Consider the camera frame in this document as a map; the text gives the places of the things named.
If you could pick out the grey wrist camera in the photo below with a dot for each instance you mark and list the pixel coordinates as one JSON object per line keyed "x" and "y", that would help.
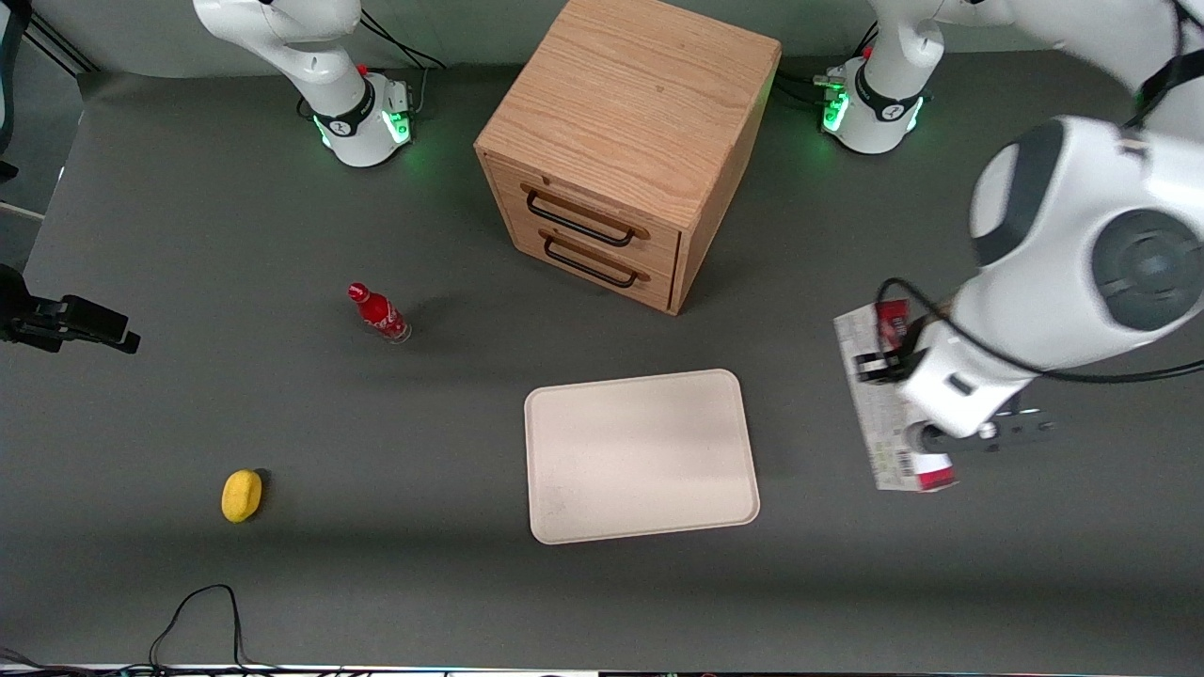
{"x": 94, "y": 320}
{"x": 1027, "y": 428}

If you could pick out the red cookie box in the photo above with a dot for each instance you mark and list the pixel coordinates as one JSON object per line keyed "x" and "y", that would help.
{"x": 882, "y": 442}

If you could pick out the red cola bottle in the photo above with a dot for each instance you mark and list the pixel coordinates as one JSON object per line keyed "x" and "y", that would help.
{"x": 379, "y": 314}

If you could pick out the white rectangular tray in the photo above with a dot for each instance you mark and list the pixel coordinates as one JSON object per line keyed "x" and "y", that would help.
{"x": 640, "y": 456}

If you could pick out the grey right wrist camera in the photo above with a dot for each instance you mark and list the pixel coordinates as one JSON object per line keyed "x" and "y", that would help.
{"x": 94, "y": 320}

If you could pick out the wooden drawer cabinet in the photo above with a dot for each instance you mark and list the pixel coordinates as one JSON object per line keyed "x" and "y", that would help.
{"x": 630, "y": 94}

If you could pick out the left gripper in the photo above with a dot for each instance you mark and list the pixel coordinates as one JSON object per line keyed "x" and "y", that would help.
{"x": 901, "y": 358}

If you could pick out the yellow lemon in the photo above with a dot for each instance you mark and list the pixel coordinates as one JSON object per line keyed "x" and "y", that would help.
{"x": 241, "y": 495}

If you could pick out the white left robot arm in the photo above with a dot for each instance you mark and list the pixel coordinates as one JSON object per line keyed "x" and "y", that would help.
{"x": 1082, "y": 235}

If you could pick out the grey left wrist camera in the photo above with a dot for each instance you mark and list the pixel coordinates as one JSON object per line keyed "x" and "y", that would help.
{"x": 1027, "y": 428}

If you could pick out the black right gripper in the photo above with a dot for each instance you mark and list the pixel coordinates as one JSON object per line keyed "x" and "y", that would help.
{"x": 14, "y": 300}

